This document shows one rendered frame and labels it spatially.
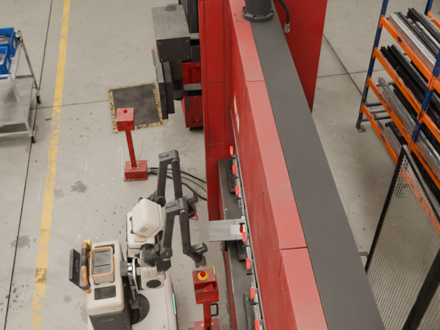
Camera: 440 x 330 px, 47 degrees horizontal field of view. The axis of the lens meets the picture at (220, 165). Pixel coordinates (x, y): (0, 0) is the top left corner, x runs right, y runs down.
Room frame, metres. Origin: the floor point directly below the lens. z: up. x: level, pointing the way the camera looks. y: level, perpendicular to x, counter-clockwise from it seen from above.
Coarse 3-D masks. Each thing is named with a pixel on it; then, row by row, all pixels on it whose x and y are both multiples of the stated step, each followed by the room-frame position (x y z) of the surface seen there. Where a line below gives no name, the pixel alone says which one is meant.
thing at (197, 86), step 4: (184, 84) 3.74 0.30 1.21; (188, 84) 3.74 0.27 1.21; (192, 84) 3.74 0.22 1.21; (196, 84) 3.74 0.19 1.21; (200, 84) 3.74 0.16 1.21; (184, 88) 3.68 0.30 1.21; (188, 88) 3.68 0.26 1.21; (192, 88) 3.68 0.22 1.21; (196, 88) 3.68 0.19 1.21; (200, 88) 3.68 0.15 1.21; (184, 92) 3.66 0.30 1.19; (188, 92) 3.71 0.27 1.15; (192, 92) 3.71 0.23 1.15; (196, 92) 3.71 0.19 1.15; (200, 92) 3.71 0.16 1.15; (188, 96) 3.66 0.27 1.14
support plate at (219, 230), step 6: (210, 222) 2.34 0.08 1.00; (216, 222) 2.34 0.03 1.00; (222, 222) 2.34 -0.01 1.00; (228, 222) 2.34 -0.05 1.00; (234, 222) 2.34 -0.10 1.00; (240, 222) 2.34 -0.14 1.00; (210, 228) 2.29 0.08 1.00; (216, 228) 2.29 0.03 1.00; (222, 228) 2.29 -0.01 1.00; (228, 228) 2.29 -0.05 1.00; (210, 234) 2.23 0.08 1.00; (216, 234) 2.23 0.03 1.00; (222, 234) 2.23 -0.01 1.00; (228, 234) 2.23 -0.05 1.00; (234, 234) 2.23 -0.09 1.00; (240, 234) 2.23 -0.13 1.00; (210, 240) 2.18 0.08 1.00; (216, 240) 2.18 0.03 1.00; (222, 240) 2.18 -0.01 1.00; (228, 240) 2.18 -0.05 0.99
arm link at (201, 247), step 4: (196, 244) 1.99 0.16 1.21; (200, 244) 1.98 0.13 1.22; (204, 244) 1.99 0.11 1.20; (192, 248) 1.97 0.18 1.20; (196, 248) 1.96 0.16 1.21; (200, 248) 1.96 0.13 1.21; (204, 248) 1.96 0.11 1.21; (188, 252) 1.92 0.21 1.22; (192, 252) 1.94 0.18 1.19; (200, 252) 1.95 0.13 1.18; (204, 252) 1.95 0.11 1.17; (188, 256) 1.92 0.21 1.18
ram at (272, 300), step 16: (240, 80) 2.54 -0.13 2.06; (240, 96) 2.53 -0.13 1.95; (240, 112) 2.52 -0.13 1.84; (240, 128) 2.50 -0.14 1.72; (240, 144) 2.49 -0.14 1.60; (240, 160) 2.47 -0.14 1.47; (256, 160) 1.84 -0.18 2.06; (240, 176) 2.45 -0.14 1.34; (256, 176) 1.82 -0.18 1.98; (256, 192) 1.79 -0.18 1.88; (256, 208) 1.77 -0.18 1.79; (256, 224) 1.74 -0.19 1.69; (256, 240) 1.72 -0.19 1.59; (256, 256) 1.69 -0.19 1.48; (272, 256) 1.30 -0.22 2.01; (272, 272) 1.27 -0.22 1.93; (272, 288) 1.25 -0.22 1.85; (272, 304) 1.22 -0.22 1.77; (272, 320) 1.19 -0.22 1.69
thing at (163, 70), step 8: (160, 64) 3.46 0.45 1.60; (168, 64) 3.50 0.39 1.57; (160, 72) 3.35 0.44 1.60; (168, 72) 3.39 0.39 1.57; (160, 80) 3.24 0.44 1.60; (168, 80) 3.28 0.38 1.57; (160, 88) 3.21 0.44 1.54; (168, 88) 3.25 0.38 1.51; (160, 96) 3.21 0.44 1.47; (168, 96) 3.25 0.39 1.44; (160, 104) 3.21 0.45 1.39; (168, 104) 3.25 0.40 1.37; (168, 112) 3.25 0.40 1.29
